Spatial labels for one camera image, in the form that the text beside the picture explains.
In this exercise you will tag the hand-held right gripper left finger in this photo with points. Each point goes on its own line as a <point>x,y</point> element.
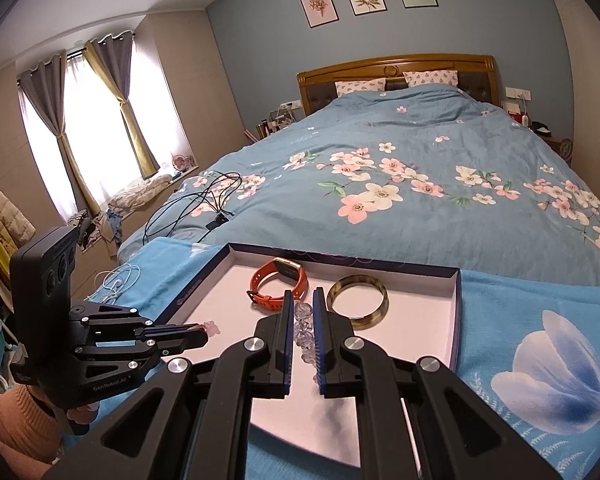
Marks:
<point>286,340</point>

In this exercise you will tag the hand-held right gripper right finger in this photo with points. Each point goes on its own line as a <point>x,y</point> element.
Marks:
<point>321,340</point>

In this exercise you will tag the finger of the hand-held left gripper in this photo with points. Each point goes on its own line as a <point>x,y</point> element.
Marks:
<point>180,344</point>
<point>130,316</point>

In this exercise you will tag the navy tray with white inside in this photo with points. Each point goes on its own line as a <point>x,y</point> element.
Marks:
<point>405,330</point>

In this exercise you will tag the person's left forearm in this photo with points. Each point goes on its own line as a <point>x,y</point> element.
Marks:
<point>20,425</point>

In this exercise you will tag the person's left hand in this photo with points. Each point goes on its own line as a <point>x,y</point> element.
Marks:
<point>82,411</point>

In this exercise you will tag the white earphones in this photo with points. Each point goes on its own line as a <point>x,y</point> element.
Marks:
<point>120,285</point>

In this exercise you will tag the gold patterned bangle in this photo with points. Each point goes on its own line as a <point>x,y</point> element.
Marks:
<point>369,323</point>

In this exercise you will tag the orange smartwatch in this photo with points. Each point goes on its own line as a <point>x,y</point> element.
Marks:
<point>300,280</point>

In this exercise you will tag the white puffer jacket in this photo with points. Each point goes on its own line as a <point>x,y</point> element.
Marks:
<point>7,215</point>

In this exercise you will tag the pile of clothes by window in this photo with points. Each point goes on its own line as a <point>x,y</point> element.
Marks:
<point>102,230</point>

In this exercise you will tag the folded white quilt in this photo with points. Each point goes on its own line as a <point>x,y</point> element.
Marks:
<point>140,192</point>

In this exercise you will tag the small black adapter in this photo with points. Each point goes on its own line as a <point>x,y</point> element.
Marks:
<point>218,221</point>

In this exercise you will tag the blue floral duvet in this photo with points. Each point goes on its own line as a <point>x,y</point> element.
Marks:
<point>405,210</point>

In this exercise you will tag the pink desk fan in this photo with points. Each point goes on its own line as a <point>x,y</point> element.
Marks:
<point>181,163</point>

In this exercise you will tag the grey and gold curtain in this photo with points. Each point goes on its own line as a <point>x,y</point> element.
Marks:
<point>42,100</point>
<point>115,70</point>

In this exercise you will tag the light blue flower print blanket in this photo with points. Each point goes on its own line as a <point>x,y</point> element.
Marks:
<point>505,310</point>

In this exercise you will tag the cluttered bedside table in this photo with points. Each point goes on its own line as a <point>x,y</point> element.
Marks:
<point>270,127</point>

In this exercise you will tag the white patterned pillow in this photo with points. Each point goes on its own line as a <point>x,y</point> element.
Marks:
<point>360,86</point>
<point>430,78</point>

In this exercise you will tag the wooden headboard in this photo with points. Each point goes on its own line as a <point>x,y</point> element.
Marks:
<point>395,62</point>

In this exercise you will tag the wooden bedside table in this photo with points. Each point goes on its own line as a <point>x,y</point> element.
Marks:
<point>560,147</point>

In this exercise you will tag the pink flower picture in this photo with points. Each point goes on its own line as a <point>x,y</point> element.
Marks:
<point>319,7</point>

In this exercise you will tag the white wall socket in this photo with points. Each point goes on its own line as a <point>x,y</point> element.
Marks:
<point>518,93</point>
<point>290,104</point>

